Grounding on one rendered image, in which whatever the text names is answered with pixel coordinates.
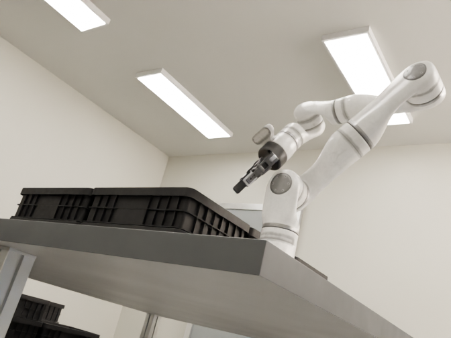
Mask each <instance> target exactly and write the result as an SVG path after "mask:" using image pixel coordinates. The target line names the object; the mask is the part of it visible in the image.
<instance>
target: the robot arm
mask: <svg viewBox="0 0 451 338"><path fill-rule="evenodd" d="M445 96H446V89H445V87H444V84H443V82H442V79H441V78H440V75H439V74H438V71H437V69H436V67H435V66H434V64H432V63H431V62H429V61H419V62H416V63H414V64H412V65H411V66H409V67H407V68H406V69H405V70H404V71H402V72H401V73H400V74H399V75H398V76H397V77H396V78H395V79H394V80H393V81H392V82H391V83H390V84H389V85H388V86H387V87H386V88H385V89H384V90H383V91H382V92H381V93H380V94H379V95H366V94H355V95H348V96H346V97H342V98H339V99H335V100H333V101H308V102H304V103H301V104H300V105H298V106H297V107H296V108H295V110H294V116H295V119H296V120H297V123H298V124H297V123H289V124H288V125H286V126H285V127H284V128H283V129H282V130H281V131H279V132H278V133H277V134H276V135H274V127H273V126H272V125H271V124H267V125H265V126H264V127H263V128H262V129H261V130H260V131H259V132H257V133H256V134H255V135H254V136H253V137H252V141H253V142H254V143H255V144H257V145H263V146H262V147H261V148H260V149H259V151H258V157H259V160H257V161H255V163H253V166H252V167H251V168H249V169H248V170H247V171H246V173H245V175H243V177H241V178H240V179H239V182H238V183H237V184H236V185H235V186H234V187H233V190H234V191H235V192H236V194H239V193H240V192H241V191H242V190H243V189H244V188H245V187H246V186H247V187H249V186H250V185H251V184H252V183H253V182H254V181H255V180H257V179H258V178H259V177H261V175H262V176H263V175H264V174H265V173H267V172H268V171H269V170H278V169H280V168H281V167H282V166H283V165H284V164H285V163H286V162H287V161H288V160H289V159H290V158H291V156H292V155H293V154H294V153H295V152H296V151H297V150H298V149H299V148H300V146H301V145H302V144H304V143H305V142H307V141H309V140H311V139H313V138H315V137H317V136H319V135H321V134H322V133H323V131H324V129H325V123H324V120H323V118H322V115H323V116H324V117H325V118H326V119H327V120H328V121H329V122H330V123H331V124H332V125H339V124H343V123H345V124H344V125H343V126H341V128H339V129H338V130H337V131H336V132H334V133H333V134H332V136H331V137H330V138H329V140H328V141H327V143H326V145H325V146H324V148H323V150H322V152H321V154H320V155H319V158H318V159H317V160H316V162H315V163H314V164H313V166H312V167H311V168H309V169H308V170H307V171H306V172H304V173H303V174H302V175H300V176H298V175H297V174H296V173H295V172H293V171H292V170H286V169H284V170H279V171H278V172H275V173H274V174H273V175H272V176H271V178H270V180H269V181H268V184H267V186H266V191H265V196H264V203H263V208H262V230H261V234H260V239H263V240H267V241H269V242H271V243H272V244H273V245H275V246H277V247H278V248H279V249H281V250H283V251H284V252H285V253H287V254H289V255H290V256H291V257H293V258H295V251H296V247H297V240H298V236H299V223H298V220H297V212H298V211H300V210H302V209H304V208H305V207H306V206H307V205H308V204H309V203H310V202H311V201H312V200H313V199H314V198H315V197H316V196H317V195H318V194H319V193H320V192H321V191H322V190H323V189H324V188H325V187H326V186H327V185H328V184H329V183H330V182H331V181H333V180H334V179H335V178H337V177H338V176H339V175H341V173H343V172H344V171H345V170H346V169H347V168H349V167H350V166H351V165H352V164H353V163H355V162H356V161H357V160H359V159H360V158H361V157H363V155H365V154H366V153H367V152H369V151H370V150H371V149H373V148H374V147H375V146H376V144H377V143H378V142H379V140H380V138H381V137H382V135H383V133H384V131H385V129H386V127H387V125H388V123H389V121H390V119H391V117H392V116H393V114H398V113H410V112H416V111H425V110H428V109H431V108H434V107H436V106H437V105H439V104H440V103H441V102H442V101H443V100H444V98H445Z"/></svg>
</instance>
